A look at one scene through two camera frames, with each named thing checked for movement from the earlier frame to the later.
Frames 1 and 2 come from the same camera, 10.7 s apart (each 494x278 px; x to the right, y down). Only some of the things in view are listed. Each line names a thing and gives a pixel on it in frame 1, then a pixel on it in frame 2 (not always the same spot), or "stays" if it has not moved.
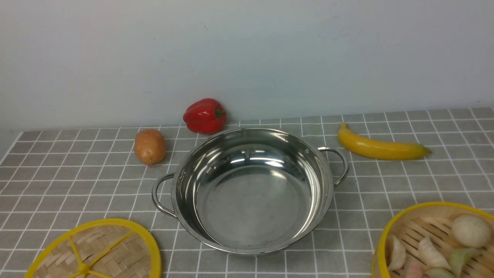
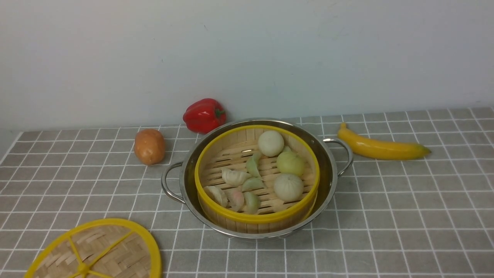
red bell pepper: x=205 y=116 stays
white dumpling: x=430 y=254 -> x=234 y=178
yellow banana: x=378 y=149 stays
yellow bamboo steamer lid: x=106 y=248 stays
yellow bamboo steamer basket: x=434 y=220 -> x=257 y=179
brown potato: x=149 y=146 stays
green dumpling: x=458 y=256 -> x=251 y=165
